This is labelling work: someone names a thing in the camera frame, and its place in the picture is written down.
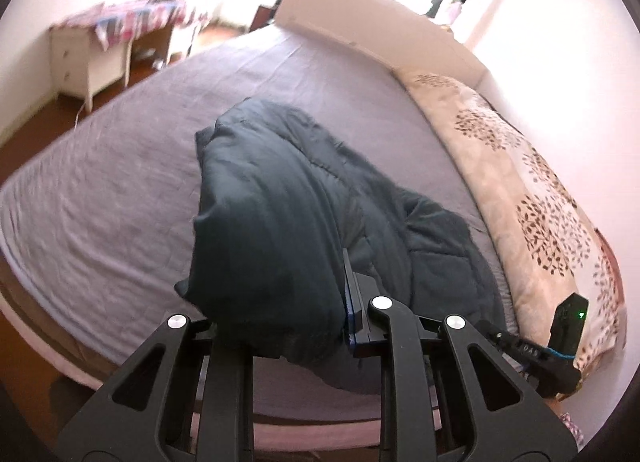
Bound white wooden desk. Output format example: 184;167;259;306
50;23;202;112

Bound dark teal padded jacket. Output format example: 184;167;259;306
176;98;506;394

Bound red plaid tablecloth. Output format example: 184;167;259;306
51;0;213;52

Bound pink plaid pajama clothing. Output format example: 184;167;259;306
559;412;585;450

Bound cream bed headboard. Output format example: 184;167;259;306
276;0;488;88

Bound beige floral duvet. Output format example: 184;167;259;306
394;68;627;378

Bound person's right hand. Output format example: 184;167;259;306
544;397;565;418

